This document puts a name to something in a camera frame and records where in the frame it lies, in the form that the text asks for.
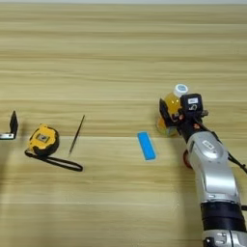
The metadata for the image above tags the blue rectangular block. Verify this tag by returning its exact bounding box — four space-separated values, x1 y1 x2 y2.
137 131 157 161

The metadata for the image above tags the thin black stick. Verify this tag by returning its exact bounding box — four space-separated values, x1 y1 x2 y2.
68 115 86 156

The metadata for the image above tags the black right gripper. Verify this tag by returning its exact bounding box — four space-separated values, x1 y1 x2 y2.
158 97 210 144

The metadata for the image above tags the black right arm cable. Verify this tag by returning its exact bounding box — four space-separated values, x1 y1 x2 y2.
192 119 247 176

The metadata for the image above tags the orange juice bottle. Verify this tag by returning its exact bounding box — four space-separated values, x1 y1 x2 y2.
155 84 190 137

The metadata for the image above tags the yellow black tape measure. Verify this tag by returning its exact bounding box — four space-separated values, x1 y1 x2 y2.
24 123 84 173

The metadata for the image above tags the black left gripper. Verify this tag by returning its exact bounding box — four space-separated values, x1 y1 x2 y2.
0 110 19 141

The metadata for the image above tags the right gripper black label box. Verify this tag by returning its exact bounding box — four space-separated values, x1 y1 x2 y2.
179 93 205 114

